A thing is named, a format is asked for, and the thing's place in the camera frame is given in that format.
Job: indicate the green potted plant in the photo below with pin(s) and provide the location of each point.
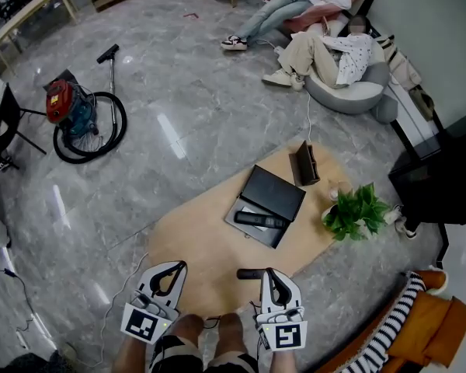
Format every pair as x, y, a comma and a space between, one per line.
353, 212

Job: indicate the pink sofa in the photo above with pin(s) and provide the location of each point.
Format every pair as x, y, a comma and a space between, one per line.
314, 14

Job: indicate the person's left leg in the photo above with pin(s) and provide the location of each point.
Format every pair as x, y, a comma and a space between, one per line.
186, 328

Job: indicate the white tote bag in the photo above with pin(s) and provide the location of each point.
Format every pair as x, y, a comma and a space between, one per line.
402, 64

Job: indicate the red and teal vacuum cleaner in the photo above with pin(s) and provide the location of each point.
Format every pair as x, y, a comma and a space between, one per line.
62, 103

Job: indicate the oval wooden coffee table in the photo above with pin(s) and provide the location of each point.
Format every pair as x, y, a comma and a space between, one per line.
202, 247

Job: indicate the striped blanket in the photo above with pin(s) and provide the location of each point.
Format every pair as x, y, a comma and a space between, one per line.
396, 317

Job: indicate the grey beanbag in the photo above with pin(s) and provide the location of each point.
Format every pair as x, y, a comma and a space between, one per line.
345, 97

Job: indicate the black storage box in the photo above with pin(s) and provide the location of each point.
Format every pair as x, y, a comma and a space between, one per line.
273, 192

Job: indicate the black chair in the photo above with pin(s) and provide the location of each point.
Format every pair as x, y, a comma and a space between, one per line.
9, 119

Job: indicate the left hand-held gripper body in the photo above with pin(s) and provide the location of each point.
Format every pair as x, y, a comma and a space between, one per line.
147, 321

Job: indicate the white remote control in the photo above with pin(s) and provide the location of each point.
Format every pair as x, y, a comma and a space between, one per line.
248, 209

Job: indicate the olive bag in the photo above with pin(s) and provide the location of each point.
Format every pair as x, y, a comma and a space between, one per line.
421, 103

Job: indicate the person's left forearm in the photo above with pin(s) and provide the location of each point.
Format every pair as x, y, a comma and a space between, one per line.
130, 358

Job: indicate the clear glass cup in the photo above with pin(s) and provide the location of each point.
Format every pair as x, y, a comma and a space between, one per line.
339, 190

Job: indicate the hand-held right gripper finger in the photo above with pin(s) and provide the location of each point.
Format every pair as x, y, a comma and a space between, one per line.
296, 295
266, 295

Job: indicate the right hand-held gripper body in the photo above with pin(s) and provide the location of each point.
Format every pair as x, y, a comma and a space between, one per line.
283, 330

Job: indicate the long wooden bench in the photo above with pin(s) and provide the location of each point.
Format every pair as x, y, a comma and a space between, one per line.
27, 14

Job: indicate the brown desk organizer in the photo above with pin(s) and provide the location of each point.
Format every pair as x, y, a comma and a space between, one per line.
303, 165

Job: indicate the rounded black remote control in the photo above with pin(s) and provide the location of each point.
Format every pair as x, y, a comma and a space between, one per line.
248, 274

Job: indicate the person's leg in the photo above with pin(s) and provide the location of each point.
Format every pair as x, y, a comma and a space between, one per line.
186, 328
231, 332

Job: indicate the grey round cushion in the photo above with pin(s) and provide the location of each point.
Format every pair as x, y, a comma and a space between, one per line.
384, 109

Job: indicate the person's right leg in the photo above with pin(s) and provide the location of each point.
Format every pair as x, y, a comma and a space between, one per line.
231, 332

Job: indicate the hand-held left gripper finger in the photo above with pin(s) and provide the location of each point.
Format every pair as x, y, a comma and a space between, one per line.
143, 284
178, 290

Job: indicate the person's right forearm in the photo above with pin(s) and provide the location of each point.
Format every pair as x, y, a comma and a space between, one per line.
283, 361

